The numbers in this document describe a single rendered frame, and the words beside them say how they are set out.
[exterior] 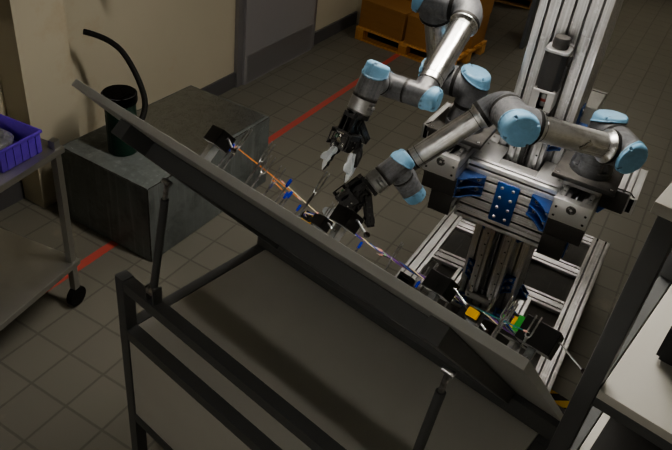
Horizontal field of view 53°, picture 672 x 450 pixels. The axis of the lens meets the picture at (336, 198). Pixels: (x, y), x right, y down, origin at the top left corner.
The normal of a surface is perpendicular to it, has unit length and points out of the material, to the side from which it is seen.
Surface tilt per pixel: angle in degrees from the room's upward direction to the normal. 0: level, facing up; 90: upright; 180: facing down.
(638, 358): 0
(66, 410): 0
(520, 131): 88
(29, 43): 90
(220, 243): 0
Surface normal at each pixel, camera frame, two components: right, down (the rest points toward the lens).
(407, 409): 0.11, -0.82
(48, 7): 0.86, 0.36
